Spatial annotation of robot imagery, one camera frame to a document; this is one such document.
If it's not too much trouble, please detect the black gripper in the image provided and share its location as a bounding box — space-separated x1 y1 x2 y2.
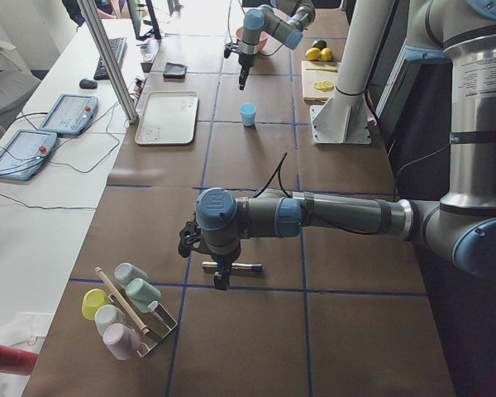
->
211 248 236 290
238 53 255 90

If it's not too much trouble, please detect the steel muddler black tip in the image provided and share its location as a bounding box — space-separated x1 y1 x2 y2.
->
201 261 264 274

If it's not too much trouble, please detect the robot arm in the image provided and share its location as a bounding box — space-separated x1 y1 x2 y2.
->
179 1 496 290
236 1 316 90

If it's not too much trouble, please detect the light blue plastic cup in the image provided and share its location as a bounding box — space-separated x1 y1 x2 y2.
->
240 103 257 127

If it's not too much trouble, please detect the mint green cup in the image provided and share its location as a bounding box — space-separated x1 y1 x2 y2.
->
125 278 161 313

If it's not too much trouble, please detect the grey green cup on rack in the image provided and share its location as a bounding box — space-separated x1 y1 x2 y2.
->
113 262 148 286

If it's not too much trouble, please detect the pink cup on rack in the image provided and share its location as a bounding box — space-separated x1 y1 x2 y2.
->
103 323 141 361

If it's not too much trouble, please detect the white cup on rack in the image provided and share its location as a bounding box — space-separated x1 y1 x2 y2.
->
94 304 127 337

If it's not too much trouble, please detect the yellow cup on rack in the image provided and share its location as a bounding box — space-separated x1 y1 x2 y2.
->
81 289 110 321

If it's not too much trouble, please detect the pink bowl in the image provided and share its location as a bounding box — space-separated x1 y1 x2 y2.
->
236 26 269 52

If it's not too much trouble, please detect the grey folded cloth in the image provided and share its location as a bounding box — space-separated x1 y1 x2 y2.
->
162 62 188 80

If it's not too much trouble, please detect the yellow lemon upper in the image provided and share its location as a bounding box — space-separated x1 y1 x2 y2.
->
305 47 322 61

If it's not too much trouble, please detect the yellow lemon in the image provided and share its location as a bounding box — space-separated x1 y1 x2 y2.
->
320 47 333 62
305 47 322 61

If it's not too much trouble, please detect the bamboo cutting board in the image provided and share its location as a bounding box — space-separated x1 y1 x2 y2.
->
301 60 341 101

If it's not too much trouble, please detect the lemon slices stack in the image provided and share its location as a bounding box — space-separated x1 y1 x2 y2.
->
313 80 334 92

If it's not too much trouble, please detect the yellow plastic knife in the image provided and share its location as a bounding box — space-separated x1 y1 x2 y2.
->
305 66 338 73

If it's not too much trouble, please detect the green avocado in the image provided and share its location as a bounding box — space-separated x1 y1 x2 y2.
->
312 39 327 50

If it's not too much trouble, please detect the cream bear tray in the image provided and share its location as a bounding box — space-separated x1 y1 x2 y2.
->
135 91 198 146

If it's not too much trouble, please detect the yellow lemon lower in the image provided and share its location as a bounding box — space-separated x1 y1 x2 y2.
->
320 47 333 62

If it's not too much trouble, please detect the black keyboard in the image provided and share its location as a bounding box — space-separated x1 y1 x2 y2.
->
93 36 128 81

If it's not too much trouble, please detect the black computer mouse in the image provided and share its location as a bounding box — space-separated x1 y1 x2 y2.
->
79 79 98 89

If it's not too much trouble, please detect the upper teach pendant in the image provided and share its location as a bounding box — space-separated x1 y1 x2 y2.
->
38 94 98 136

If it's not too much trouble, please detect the teach pendant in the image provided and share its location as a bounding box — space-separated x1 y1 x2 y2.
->
38 94 98 136
0 130 58 181

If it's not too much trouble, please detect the red bottle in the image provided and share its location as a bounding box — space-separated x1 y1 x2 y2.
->
0 345 39 375

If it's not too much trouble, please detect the lower teach pendant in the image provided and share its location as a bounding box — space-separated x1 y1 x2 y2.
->
0 130 58 181

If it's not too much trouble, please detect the white wire cup rack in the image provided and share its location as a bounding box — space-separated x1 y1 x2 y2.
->
108 294 178 358

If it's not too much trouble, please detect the wooden rack handle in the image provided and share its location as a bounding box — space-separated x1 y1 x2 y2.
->
94 266 150 335

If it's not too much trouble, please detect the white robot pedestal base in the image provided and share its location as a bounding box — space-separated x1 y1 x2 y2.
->
310 0 395 145

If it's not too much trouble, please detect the aluminium frame post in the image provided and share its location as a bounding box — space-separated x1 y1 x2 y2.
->
78 0 139 125

